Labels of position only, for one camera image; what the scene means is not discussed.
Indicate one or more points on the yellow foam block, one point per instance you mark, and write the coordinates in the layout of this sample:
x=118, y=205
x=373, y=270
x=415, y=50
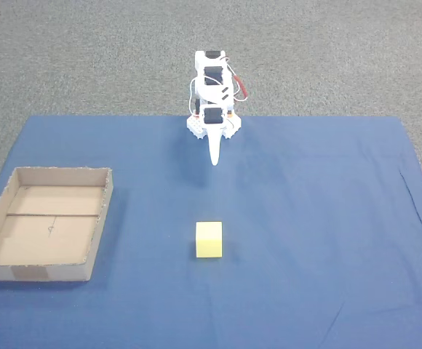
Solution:
x=208, y=241

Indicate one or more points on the shallow cardboard box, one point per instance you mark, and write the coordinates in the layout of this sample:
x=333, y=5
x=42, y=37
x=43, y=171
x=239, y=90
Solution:
x=51, y=218

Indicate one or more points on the blue cloth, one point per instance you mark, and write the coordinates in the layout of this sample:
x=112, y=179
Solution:
x=287, y=236

